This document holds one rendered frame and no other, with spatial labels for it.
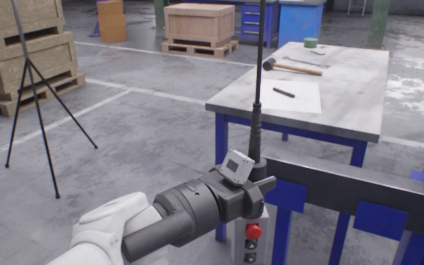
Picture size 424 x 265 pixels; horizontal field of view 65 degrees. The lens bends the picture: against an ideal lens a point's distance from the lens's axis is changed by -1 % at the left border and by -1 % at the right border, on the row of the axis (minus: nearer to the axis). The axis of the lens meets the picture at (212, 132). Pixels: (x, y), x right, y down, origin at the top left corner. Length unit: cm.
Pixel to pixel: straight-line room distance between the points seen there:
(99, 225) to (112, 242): 3
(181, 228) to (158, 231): 3
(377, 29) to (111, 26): 514
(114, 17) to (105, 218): 712
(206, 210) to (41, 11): 412
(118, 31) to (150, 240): 717
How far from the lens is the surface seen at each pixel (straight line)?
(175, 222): 47
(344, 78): 206
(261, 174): 59
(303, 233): 218
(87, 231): 45
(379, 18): 708
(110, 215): 45
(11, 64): 419
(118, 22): 754
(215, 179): 58
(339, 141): 150
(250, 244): 68
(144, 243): 45
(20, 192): 279
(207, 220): 52
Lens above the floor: 145
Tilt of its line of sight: 27 degrees down
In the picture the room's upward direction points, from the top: straight up
